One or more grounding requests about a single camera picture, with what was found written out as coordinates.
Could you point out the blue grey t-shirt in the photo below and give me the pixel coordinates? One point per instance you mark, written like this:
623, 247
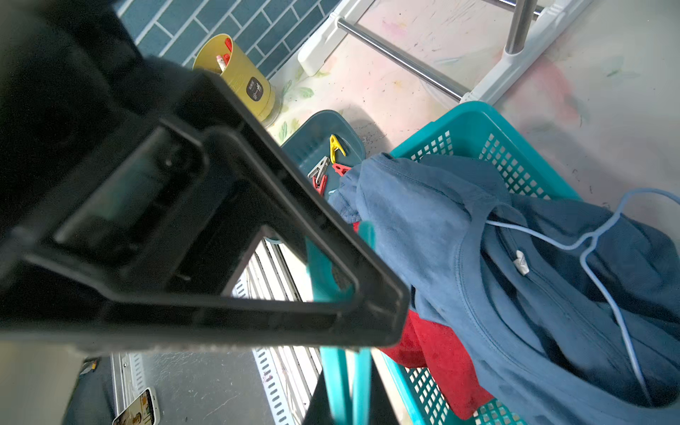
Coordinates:
556, 341

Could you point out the yellow bowl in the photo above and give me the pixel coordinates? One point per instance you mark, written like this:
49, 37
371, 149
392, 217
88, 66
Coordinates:
221, 55

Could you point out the red t-shirt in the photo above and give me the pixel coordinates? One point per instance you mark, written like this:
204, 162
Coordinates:
425, 344

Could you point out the teal plastic basket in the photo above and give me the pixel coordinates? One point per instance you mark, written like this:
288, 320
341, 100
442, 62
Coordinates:
478, 131

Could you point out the grey clothespin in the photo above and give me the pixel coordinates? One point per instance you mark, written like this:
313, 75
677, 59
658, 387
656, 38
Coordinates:
319, 170

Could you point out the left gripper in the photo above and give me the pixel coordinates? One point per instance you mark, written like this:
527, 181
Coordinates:
77, 98

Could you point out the metal clothes rack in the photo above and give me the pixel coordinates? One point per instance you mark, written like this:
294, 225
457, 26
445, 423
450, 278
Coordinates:
461, 51

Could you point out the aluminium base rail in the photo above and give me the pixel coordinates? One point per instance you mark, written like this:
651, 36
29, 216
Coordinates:
265, 384

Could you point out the yellow clothespin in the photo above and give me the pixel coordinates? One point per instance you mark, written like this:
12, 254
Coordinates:
334, 147

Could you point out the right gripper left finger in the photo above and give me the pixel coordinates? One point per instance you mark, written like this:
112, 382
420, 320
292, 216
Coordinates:
318, 412

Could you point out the smartphone on floor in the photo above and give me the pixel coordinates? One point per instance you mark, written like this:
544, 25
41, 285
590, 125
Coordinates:
143, 410

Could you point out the dark teal tray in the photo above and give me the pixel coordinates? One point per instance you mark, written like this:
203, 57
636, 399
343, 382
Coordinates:
310, 143

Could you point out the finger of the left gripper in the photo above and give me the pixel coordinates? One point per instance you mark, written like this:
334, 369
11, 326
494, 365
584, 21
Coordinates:
181, 216

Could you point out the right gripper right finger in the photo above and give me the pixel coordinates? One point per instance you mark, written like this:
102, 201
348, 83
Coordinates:
381, 411

